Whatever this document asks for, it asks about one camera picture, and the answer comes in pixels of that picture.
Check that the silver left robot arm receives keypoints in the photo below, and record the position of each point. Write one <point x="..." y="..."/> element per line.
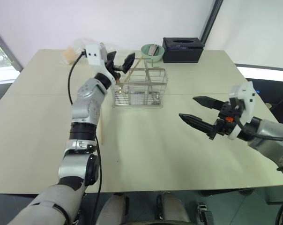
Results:
<point x="85" y="103"/>

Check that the wooden chopstick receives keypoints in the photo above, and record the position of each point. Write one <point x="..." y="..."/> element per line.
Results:
<point x="132" y="69"/>

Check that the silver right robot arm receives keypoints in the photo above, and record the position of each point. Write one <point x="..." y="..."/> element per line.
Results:
<point x="272" y="131"/>

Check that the grey rounded robot leg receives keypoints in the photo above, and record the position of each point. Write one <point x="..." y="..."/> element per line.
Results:
<point x="115" y="211"/>
<point x="172" y="208"/>

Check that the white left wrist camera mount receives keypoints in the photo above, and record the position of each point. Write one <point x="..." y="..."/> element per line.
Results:
<point x="94" y="55"/>

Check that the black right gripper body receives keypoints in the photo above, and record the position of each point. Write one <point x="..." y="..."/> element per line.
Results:
<point x="225" y="124"/>

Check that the pale green bowl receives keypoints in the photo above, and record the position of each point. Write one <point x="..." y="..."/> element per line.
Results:
<point x="158" y="57"/>

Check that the black furniture beside table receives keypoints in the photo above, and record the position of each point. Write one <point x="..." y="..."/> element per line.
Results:
<point x="268" y="75"/>

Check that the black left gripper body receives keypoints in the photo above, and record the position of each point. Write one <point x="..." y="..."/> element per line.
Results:
<point x="115" y="69"/>

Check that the grey window frame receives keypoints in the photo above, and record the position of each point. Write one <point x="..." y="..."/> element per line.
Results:
<point x="8" y="49"/>

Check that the grey packets in bowl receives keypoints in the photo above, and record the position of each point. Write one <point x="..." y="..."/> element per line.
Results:
<point x="153" y="49"/>

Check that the clear plastic bag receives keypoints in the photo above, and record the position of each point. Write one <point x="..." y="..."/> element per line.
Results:
<point x="70" y="55"/>

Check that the black tissue box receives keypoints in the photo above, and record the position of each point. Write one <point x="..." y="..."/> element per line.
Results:
<point x="181" y="55"/>

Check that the metal spoon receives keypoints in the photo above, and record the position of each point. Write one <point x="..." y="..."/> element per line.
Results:
<point x="156" y="95"/>

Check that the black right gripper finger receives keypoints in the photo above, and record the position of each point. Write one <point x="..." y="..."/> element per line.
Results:
<point x="197" y="123"/>
<point x="209" y="103"/>

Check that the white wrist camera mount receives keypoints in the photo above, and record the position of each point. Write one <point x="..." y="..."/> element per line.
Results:
<point x="94" y="55"/>
<point x="248" y="103"/>

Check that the dark vertical wall post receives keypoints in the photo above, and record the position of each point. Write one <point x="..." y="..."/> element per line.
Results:
<point x="210" y="21"/>

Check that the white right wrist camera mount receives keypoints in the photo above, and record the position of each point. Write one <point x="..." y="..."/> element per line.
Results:
<point x="248" y="103"/>

